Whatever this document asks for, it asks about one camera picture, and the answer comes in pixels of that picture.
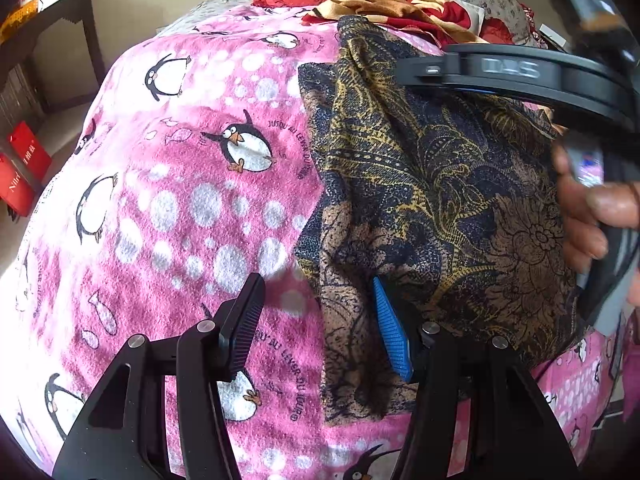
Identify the person's right hand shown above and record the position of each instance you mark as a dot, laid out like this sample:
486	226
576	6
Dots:
582	210

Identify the pink penguin print blanket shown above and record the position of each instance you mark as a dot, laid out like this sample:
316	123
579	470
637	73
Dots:
175	170

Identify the dark floral patterned cloth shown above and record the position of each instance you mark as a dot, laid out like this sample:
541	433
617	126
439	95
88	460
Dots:
440	200

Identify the dark wooden side table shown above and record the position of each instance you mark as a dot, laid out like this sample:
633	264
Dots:
55	35

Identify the gold and red blanket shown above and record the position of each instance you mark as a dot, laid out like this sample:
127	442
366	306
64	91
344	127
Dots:
400	10

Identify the red frilled pillow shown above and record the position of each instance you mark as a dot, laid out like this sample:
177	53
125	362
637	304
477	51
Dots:
500	30

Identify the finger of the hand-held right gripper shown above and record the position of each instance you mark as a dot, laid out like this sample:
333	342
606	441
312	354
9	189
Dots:
500	71

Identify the red paper bag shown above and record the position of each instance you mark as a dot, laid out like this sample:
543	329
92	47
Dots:
12	185

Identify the red boxes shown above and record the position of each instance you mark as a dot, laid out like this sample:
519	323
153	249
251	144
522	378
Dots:
30	152

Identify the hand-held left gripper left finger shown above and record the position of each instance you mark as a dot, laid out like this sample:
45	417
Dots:
245	327

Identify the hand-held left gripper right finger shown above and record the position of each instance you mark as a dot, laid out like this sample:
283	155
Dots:
395	330

